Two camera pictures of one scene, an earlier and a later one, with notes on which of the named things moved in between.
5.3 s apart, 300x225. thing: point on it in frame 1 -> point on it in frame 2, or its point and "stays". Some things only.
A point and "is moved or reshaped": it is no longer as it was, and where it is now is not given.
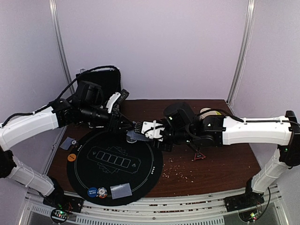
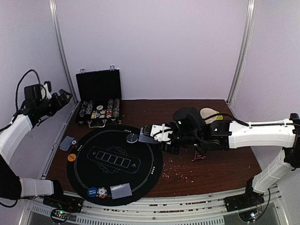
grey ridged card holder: x=133 y=135 is moved or reshaped
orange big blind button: x=71 y=157 stays
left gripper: x=116 y=122 -> x=63 y=97
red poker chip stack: x=101 y=192 stays
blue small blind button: x=92 y=191 stays
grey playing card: x=120 y=191 stays
